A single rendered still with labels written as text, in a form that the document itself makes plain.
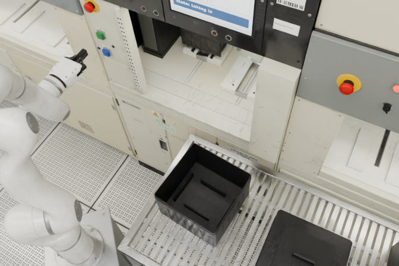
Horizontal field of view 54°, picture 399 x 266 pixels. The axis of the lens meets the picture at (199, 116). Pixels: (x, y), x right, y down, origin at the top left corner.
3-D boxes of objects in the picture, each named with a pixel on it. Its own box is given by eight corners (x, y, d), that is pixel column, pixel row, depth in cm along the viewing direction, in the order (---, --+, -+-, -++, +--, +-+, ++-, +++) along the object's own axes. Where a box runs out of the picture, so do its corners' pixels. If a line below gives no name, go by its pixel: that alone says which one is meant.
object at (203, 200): (195, 161, 174) (193, 141, 160) (250, 192, 165) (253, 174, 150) (158, 211, 162) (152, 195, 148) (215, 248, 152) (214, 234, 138)
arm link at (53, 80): (46, 90, 149) (51, 84, 151) (64, 98, 147) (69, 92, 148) (37, 76, 143) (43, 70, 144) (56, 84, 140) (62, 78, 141)
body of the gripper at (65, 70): (48, 85, 150) (67, 65, 156) (69, 94, 147) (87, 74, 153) (41, 72, 144) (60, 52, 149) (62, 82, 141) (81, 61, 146)
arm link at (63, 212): (38, 215, 133) (86, 205, 134) (34, 246, 124) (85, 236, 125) (-34, 104, 99) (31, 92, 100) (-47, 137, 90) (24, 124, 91)
